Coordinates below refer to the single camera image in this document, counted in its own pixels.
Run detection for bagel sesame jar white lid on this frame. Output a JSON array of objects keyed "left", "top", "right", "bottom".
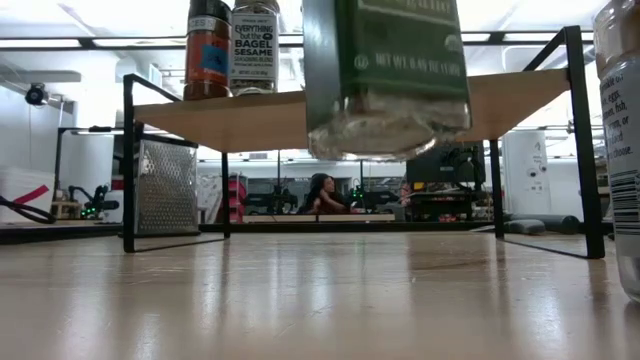
[{"left": 229, "top": 0, "right": 280, "bottom": 97}]

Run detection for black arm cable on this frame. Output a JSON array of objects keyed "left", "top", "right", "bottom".
[{"left": 0, "top": 194, "right": 57, "bottom": 225}]

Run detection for black monitor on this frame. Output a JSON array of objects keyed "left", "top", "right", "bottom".
[{"left": 405, "top": 141, "right": 487, "bottom": 191}]

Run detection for green spice jar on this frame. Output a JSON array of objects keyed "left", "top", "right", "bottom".
[{"left": 301, "top": 0, "right": 473, "bottom": 162}]

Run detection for grey rolled mat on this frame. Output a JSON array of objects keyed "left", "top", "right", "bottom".
[
  {"left": 503, "top": 218, "right": 547, "bottom": 236},
  {"left": 509, "top": 213, "right": 581, "bottom": 235}
]

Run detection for white round column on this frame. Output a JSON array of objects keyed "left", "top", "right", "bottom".
[{"left": 501, "top": 130, "right": 553, "bottom": 216}]

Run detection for black metal table frame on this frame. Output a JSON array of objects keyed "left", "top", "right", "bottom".
[{"left": 0, "top": 219, "right": 616, "bottom": 246}]

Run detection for clear spice jar tan lid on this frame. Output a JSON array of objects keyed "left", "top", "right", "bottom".
[{"left": 592, "top": 0, "right": 640, "bottom": 305}]

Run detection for black metal station frame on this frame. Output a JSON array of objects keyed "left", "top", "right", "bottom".
[{"left": 53, "top": 125, "right": 126, "bottom": 221}]

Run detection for white bin red stripe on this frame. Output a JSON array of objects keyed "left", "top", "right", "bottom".
[{"left": 0, "top": 167, "right": 56, "bottom": 224}]

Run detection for red tool cart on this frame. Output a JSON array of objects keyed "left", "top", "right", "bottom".
[{"left": 227, "top": 174, "right": 249, "bottom": 224}]

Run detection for wooden shelf riser black legs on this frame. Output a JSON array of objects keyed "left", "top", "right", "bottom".
[{"left": 122, "top": 25, "right": 606, "bottom": 260}]

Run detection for person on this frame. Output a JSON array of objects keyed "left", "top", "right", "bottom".
[{"left": 298, "top": 172, "right": 351, "bottom": 216}]

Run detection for red spice jar black lid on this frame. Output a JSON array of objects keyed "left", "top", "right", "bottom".
[{"left": 182, "top": 0, "right": 234, "bottom": 102}]

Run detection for black workbench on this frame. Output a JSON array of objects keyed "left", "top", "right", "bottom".
[{"left": 405, "top": 189, "right": 494, "bottom": 224}]

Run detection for steel box grater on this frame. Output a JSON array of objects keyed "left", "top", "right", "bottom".
[{"left": 133, "top": 134, "right": 201, "bottom": 237}]

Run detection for black wall camera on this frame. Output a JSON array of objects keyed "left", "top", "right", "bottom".
[{"left": 24, "top": 82, "right": 50, "bottom": 107}]

